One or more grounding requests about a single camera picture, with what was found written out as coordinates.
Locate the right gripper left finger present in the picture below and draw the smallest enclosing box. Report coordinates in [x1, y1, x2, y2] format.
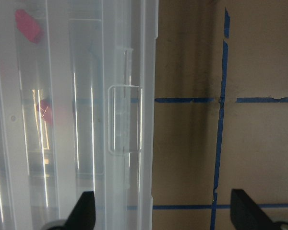
[63, 191, 96, 230]

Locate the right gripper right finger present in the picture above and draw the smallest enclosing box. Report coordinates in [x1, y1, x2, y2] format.
[230, 189, 280, 230]

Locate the clear plastic box lid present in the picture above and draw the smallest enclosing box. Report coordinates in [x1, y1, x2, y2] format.
[0, 0, 158, 230]

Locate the red block under lid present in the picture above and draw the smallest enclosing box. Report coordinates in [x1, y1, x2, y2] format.
[15, 9, 44, 44]
[36, 99, 53, 126]

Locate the brown paper table cover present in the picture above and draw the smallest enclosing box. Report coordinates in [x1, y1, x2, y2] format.
[152, 0, 288, 230]

